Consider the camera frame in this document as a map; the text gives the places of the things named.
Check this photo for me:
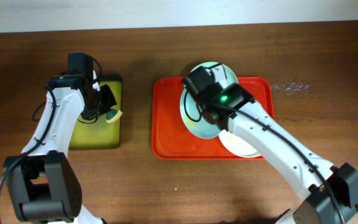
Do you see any yellow green sponge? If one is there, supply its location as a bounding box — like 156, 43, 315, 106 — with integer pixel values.
106, 109, 122, 123

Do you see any mint green plate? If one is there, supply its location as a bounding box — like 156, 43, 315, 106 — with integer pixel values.
190, 62, 238, 88

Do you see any light blue plate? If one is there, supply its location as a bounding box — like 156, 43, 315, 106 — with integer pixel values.
180, 90, 221, 139

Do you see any white plate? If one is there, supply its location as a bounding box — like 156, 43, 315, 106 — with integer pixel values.
218, 131, 261, 158

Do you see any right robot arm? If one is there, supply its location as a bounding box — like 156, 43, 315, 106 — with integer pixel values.
188, 83, 358, 223

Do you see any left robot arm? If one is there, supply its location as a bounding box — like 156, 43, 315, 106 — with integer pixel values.
0, 70, 122, 223

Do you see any black tray with yellow liquid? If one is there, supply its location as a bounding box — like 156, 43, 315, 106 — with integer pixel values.
69, 75, 122, 150

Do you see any red plastic tray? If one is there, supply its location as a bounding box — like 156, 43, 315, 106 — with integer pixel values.
151, 75, 275, 161

